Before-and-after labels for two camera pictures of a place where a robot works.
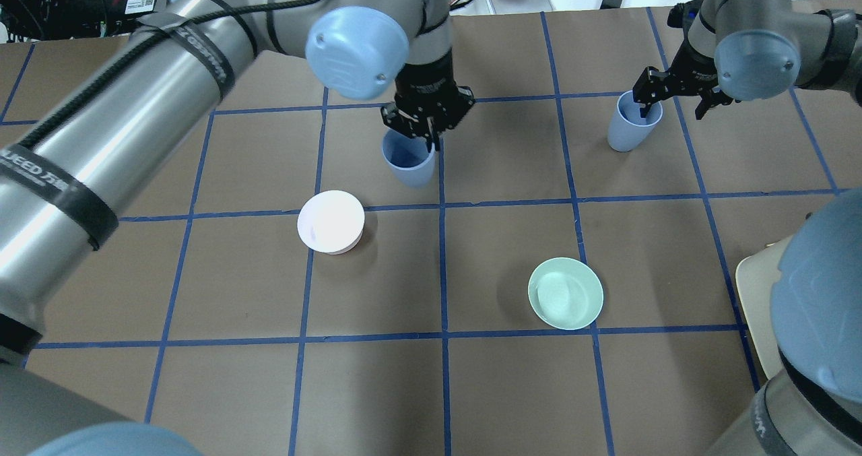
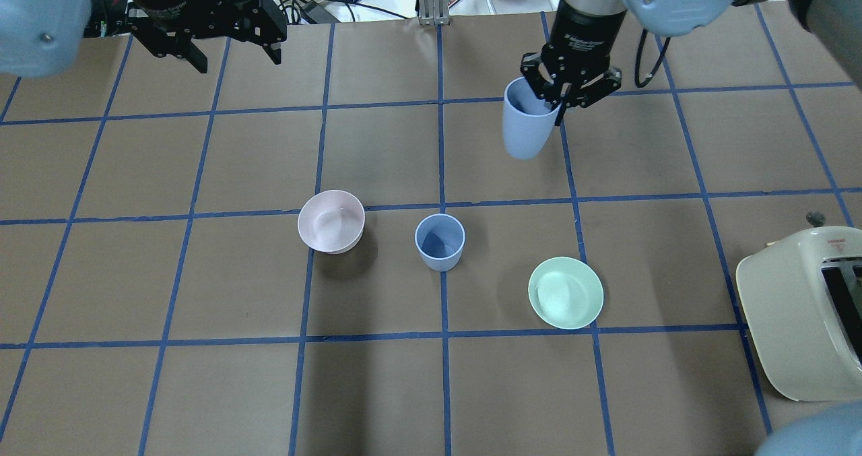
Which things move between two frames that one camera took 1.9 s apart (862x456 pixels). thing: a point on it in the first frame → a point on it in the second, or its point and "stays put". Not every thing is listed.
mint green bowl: [565, 293] stays put
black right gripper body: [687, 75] → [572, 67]
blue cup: [410, 159] → [440, 239]
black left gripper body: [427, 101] → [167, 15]
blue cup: [627, 130] → [528, 120]
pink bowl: [331, 221] stays put
